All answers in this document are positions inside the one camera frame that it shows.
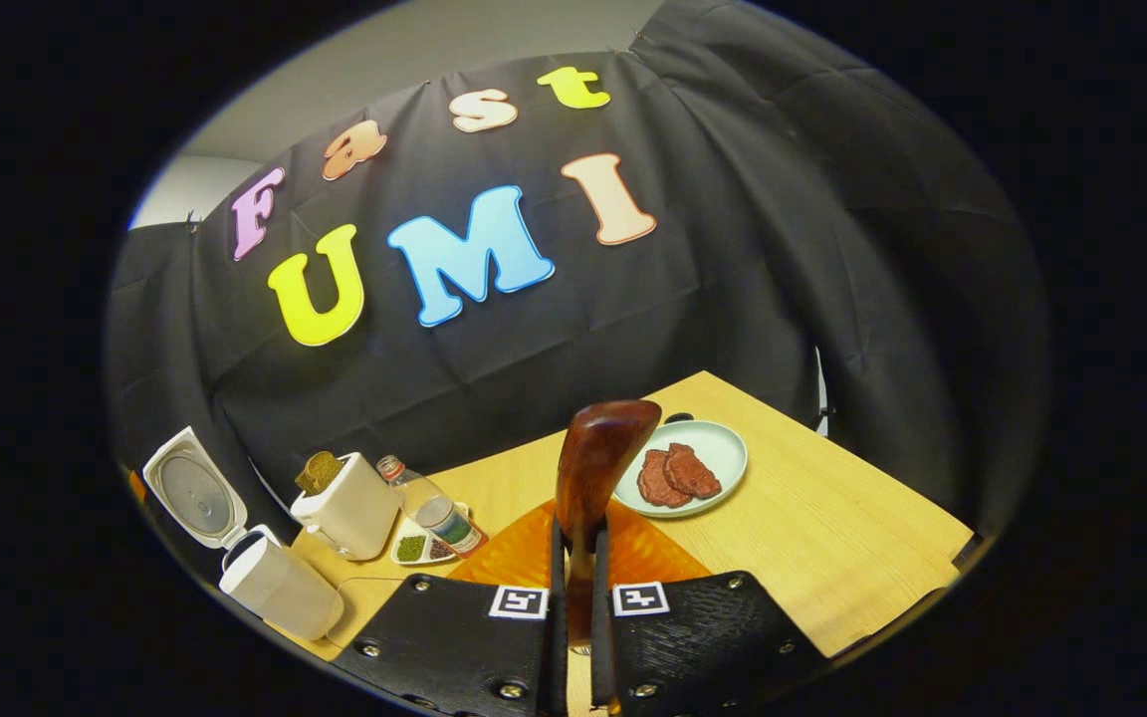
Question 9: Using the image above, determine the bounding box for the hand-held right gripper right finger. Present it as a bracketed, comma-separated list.
[588, 497, 835, 717]

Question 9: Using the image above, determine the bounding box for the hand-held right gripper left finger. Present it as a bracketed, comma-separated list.
[333, 497, 571, 717]

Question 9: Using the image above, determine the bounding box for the white divided rice dish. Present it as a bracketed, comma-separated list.
[390, 503, 471, 568]

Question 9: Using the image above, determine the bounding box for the white rice cooker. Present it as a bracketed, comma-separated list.
[141, 425, 345, 642]

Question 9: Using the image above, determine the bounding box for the brown wooden spoon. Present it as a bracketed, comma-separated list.
[554, 398, 663, 650]

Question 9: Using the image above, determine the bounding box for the clear plastic bottle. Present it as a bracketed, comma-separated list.
[376, 454, 489, 557]

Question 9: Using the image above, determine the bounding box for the white toaster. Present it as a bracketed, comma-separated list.
[290, 453, 403, 563]

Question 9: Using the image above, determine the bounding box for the pale green round plate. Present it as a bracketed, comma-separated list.
[612, 419, 750, 520]

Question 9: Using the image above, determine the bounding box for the black backdrop cloth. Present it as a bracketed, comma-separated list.
[106, 0, 1050, 559]

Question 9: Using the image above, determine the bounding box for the thin power cable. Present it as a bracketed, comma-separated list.
[324, 575, 407, 649]

